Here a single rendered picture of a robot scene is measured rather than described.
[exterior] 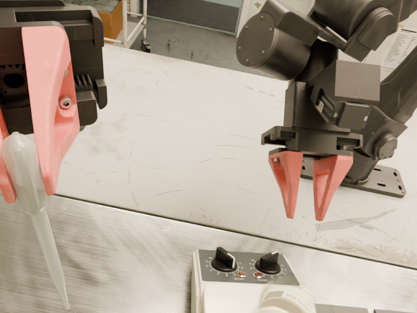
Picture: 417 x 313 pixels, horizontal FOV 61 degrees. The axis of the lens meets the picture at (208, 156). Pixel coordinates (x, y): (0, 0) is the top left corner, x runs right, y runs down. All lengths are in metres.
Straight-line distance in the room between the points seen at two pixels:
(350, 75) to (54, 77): 0.25
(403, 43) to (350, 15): 2.45
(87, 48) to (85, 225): 0.35
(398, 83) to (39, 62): 0.51
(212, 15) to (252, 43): 2.89
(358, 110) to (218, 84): 0.54
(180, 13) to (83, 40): 3.10
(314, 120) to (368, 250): 0.28
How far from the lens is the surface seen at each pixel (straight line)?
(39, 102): 0.17
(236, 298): 0.40
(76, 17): 0.22
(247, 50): 0.39
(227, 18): 3.27
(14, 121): 0.23
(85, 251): 0.52
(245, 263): 0.47
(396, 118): 0.60
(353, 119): 0.35
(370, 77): 0.36
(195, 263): 0.46
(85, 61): 0.24
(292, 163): 0.39
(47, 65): 0.18
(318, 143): 0.40
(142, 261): 0.51
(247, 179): 0.62
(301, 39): 0.40
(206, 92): 0.81
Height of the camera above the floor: 1.34
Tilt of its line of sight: 43 degrees down
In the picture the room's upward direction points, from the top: 11 degrees clockwise
